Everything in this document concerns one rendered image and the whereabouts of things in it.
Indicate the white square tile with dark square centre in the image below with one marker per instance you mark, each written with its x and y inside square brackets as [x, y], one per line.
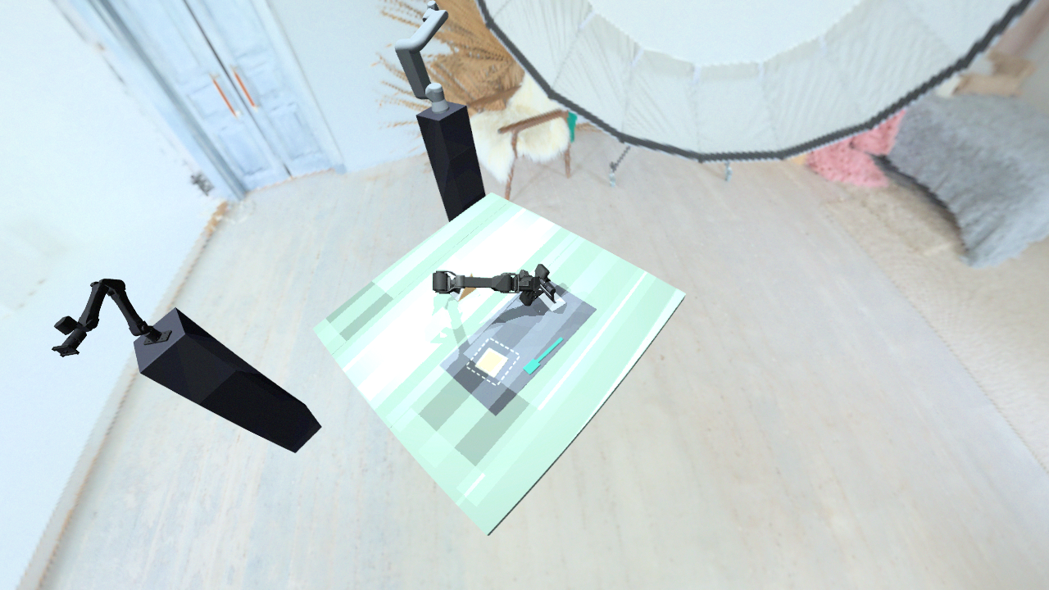
[491, 362]

